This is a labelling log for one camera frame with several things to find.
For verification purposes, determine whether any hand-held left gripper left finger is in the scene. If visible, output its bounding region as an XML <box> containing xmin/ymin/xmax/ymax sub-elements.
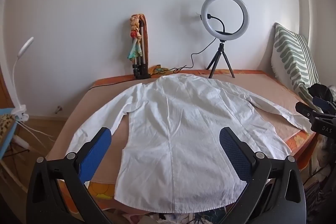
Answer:
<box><xmin>26</xmin><ymin>127</ymin><xmax>113</xmax><ymax>224</ymax></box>

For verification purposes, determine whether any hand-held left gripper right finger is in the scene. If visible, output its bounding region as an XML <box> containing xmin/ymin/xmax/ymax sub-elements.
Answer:
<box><xmin>219</xmin><ymin>127</ymin><xmax>306</xmax><ymax>224</ymax></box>

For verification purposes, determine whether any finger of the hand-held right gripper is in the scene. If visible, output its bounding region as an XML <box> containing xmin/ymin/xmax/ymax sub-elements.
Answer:
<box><xmin>295</xmin><ymin>101</ymin><xmax>336</xmax><ymax>123</ymax></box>
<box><xmin>312</xmin><ymin>96</ymin><xmax>336</xmax><ymax>113</ymax></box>

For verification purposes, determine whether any white long-sleeved shirt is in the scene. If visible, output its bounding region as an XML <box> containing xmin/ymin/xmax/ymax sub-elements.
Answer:
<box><xmin>67</xmin><ymin>74</ymin><xmax>313</xmax><ymax>214</ymax></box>

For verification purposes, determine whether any dark clothes pile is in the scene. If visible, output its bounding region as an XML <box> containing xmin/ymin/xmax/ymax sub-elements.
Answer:
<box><xmin>307</xmin><ymin>84</ymin><xmax>336</xmax><ymax>105</ymax></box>

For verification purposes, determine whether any peach blanket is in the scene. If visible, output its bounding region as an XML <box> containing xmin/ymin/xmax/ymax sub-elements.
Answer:
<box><xmin>46</xmin><ymin>74</ymin><xmax>303</xmax><ymax>211</ymax></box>

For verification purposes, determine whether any green striped white pillow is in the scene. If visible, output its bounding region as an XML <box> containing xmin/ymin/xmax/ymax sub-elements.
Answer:
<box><xmin>272</xmin><ymin>22</ymin><xmax>321</xmax><ymax>100</ymax></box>

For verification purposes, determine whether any light blue table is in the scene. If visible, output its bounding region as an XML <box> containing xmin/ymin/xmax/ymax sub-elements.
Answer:
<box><xmin>0</xmin><ymin>108</ymin><xmax>21</xmax><ymax>161</ymax></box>

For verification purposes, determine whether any small yellow green cloth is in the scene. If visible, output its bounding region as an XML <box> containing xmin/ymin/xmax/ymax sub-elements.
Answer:
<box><xmin>150</xmin><ymin>64</ymin><xmax>169</xmax><ymax>75</ymax></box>

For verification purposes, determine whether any white clip-on lamp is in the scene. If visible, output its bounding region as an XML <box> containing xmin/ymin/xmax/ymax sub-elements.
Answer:
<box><xmin>12</xmin><ymin>36</ymin><xmax>35</xmax><ymax>123</ymax></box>

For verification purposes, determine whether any colourful scarf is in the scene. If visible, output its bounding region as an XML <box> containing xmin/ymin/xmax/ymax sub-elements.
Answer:
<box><xmin>127</xmin><ymin>13</ymin><xmax>151</xmax><ymax>62</ymax></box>

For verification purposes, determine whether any white lamp cable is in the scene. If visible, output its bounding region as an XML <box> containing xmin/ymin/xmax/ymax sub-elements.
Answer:
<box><xmin>14</xmin><ymin>121</ymin><xmax>54</xmax><ymax>149</ymax></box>

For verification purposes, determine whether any black power cable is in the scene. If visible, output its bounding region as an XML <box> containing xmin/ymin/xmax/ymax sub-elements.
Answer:
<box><xmin>91</xmin><ymin>39</ymin><xmax>219</xmax><ymax>86</ymax></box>

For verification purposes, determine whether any white ring light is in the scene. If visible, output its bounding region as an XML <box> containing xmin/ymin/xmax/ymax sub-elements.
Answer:
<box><xmin>201</xmin><ymin>0</ymin><xmax>250</xmax><ymax>42</ymax></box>

